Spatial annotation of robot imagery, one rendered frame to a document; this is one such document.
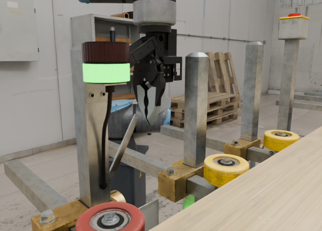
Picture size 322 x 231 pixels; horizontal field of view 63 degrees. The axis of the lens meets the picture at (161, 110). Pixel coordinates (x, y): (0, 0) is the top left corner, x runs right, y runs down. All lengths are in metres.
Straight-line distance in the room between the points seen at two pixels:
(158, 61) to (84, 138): 0.23
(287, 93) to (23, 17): 2.55
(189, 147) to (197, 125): 0.05
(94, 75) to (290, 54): 0.77
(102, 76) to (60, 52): 3.06
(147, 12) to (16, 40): 2.47
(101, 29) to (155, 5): 3.16
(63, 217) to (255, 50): 0.59
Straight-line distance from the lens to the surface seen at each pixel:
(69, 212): 0.44
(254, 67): 0.75
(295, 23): 0.98
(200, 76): 0.54
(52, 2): 3.42
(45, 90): 3.31
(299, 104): 1.74
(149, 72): 0.56
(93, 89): 0.38
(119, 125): 1.32
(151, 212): 0.59
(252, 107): 0.77
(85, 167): 0.41
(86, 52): 0.34
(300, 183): 0.48
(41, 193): 0.53
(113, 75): 0.33
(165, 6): 0.55
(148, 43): 0.54
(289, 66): 1.00
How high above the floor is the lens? 1.09
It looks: 11 degrees down
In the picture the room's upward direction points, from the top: straight up
